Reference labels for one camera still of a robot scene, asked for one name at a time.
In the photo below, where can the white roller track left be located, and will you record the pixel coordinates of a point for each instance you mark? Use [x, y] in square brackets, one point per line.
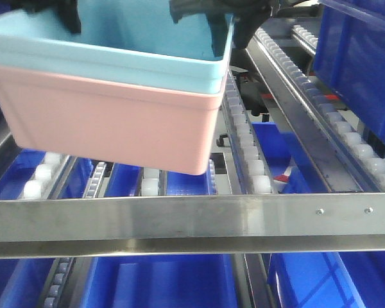
[44, 178]

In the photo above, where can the lower blue crate centre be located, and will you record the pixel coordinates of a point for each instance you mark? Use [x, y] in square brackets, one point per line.
[160, 281]

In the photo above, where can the large blue crate right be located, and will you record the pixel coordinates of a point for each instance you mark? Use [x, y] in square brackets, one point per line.
[350, 58]

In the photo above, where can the white roller track right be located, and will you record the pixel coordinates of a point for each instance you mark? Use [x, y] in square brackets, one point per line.
[348, 145]

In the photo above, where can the light blue plastic box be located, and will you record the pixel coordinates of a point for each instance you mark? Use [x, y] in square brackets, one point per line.
[133, 42]

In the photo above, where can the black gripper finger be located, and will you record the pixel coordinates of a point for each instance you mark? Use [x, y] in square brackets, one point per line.
[67, 11]
[219, 24]

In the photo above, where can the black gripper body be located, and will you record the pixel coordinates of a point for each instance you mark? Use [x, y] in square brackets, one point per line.
[248, 15]

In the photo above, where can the lower blue crate right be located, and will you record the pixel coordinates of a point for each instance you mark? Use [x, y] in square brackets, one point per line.
[328, 279]

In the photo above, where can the pink plastic box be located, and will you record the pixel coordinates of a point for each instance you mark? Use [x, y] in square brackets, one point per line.
[115, 122]

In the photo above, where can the white roller track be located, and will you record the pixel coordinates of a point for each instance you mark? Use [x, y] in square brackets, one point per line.
[348, 145]
[251, 166]
[44, 178]

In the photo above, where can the steel divider rail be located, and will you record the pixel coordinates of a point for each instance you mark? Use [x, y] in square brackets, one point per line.
[322, 161]

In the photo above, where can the white roller track centre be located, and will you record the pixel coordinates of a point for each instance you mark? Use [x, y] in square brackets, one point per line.
[251, 166]

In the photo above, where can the steel flow rack front beam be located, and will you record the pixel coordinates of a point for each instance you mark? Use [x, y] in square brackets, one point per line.
[192, 224]

